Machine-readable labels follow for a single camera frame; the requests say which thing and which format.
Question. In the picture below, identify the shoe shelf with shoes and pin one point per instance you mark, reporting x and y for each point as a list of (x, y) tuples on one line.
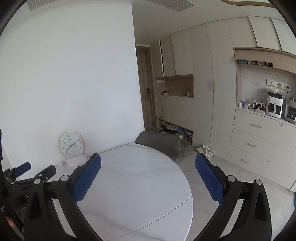
[(183, 133)]

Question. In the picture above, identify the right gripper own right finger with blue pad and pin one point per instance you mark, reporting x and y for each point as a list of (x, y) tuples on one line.
[(254, 219)]

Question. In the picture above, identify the entrance door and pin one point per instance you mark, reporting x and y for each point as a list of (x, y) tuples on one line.
[(144, 74)]

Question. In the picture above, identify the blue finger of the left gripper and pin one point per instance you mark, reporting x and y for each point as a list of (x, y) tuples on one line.
[(18, 171)]

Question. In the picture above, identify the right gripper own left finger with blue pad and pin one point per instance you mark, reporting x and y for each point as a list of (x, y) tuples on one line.
[(41, 219)]

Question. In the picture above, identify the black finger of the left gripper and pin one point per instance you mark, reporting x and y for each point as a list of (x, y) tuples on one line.
[(45, 174)]

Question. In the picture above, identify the white card stand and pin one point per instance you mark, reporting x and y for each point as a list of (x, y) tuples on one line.
[(76, 161)]

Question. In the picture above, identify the dark grey chair behind table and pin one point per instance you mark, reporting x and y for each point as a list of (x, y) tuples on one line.
[(166, 143)]

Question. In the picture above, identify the grey patterned door mat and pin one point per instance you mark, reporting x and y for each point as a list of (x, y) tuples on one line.
[(185, 151)]

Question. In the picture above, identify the beige drawer cabinet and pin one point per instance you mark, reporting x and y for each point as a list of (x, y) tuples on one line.
[(264, 146)]

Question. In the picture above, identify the white air fryer appliance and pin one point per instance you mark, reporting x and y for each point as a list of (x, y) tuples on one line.
[(274, 102)]

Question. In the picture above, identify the round white wall clock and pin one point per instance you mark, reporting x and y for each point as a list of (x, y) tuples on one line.
[(71, 145)]

